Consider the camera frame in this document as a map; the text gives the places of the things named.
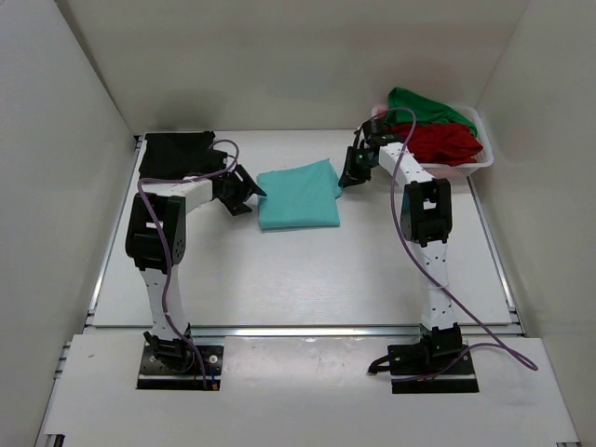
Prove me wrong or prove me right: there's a teal t shirt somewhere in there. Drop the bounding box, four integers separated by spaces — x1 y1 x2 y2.
257 159 343 231

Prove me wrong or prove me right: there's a green t shirt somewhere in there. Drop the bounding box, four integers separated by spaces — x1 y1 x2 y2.
385 88 478 137

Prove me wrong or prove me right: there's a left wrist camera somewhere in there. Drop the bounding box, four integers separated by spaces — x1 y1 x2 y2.
204 148 237 175

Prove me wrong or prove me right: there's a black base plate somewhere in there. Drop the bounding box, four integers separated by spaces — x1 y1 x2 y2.
136 343 224 392
367 342 480 395

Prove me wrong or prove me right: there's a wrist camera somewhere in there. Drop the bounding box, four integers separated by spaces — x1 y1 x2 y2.
355 118 403 146
204 148 237 175

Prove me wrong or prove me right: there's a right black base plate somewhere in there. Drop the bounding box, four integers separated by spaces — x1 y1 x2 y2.
367 342 480 395

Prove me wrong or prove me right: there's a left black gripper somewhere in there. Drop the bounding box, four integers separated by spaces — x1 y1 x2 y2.
218 165 265 217

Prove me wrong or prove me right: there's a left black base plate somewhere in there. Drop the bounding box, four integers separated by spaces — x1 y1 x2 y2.
136 343 224 392

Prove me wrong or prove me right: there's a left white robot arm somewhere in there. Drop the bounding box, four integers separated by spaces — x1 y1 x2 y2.
125 164 267 375

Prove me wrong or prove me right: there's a folded black t shirt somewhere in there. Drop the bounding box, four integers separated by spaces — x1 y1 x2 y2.
139 131 215 180

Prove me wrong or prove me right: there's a white plastic basket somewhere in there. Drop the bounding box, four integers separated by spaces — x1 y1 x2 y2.
371 104 494 181

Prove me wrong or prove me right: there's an aluminium rail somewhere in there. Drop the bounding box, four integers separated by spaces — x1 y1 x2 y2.
83 323 523 338

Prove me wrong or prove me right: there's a red t shirt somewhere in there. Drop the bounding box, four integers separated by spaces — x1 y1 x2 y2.
407 123 483 167

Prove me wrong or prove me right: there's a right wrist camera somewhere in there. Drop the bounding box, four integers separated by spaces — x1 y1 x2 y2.
355 118 403 146

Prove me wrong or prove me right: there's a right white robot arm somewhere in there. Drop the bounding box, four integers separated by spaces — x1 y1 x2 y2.
339 143 464 375

